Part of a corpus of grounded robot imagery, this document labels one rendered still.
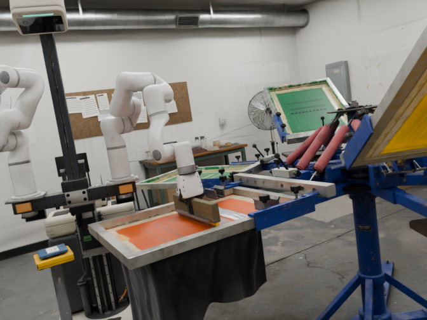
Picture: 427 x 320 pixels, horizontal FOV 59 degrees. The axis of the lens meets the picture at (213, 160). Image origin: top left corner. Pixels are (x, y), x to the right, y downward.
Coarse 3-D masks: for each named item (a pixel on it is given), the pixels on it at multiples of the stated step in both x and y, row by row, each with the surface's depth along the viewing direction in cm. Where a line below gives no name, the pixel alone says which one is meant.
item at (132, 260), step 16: (240, 192) 194; (256, 192) 182; (272, 192) 175; (160, 208) 179; (96, 224) 164; (112, 224) 168; (224, 224) 137; (240, 224) 137; (112, 240) 137; (176, 240) 127; (192, 240) 127; (208, 240) 130; (128, 256) 118; (144, 256) 118; (160, 256) 121
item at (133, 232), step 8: (224, 200) 190; (232, 200) 188; (240, 200) 185; (224, 208) 174; (232, 208) 172; (168, 216) 175; (176, 216) 173; (144, 224) 167; (120, 232) 159; (128, 232) 157; (136, 232) 156; (144, 232) 154; (128, 240) 147
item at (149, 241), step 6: (252, 204) 173; (234, 210) 168; (240, 210) 167; (246, 210) 165; (252, 210) 164; (222, 222) 152; (228, 222) 151; (132, 240) 146; (138, 240) 145; (144, 240) 144; (150, 240) 143; (156, 240) 142; (138, 246) 138; (144, 246) 137; (150, 246) 136
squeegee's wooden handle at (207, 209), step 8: (176, 200) 171; (192, 200) 157; (200, 200) 153; (176, 208) 173; (184, 208) 165; (200, 208) 151; (208, 208) 145; (216, 208) 144; (200, 216) 153; (208, 216) 147; (216, 216) 144
